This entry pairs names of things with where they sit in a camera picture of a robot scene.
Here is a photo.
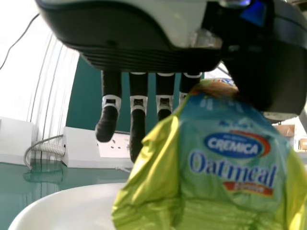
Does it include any white conduit outlet box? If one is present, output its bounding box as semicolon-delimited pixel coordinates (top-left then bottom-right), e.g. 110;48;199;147
63;126;101;168

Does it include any thin black wall cable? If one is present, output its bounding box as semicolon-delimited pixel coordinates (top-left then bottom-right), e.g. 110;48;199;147
0;13;40;70

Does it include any white double socket panel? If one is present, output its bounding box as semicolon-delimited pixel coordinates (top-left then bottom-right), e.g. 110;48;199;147
97;133;132;159

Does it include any yellow-green biscuit packet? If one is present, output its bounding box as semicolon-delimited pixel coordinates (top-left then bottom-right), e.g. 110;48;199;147
110;78;307;230

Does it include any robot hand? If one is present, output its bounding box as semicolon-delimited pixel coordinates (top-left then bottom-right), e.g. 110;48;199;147
35;0;307;163

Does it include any plate with brown leaf pattern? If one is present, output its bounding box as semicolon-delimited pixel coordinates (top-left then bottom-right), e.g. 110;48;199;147
8;183;130;230

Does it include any grey corrugated conduit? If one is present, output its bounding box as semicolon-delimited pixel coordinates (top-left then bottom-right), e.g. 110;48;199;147
24;134;67;171

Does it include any cardboard box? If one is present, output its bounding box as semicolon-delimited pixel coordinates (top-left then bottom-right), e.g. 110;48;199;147
275;124;296;137

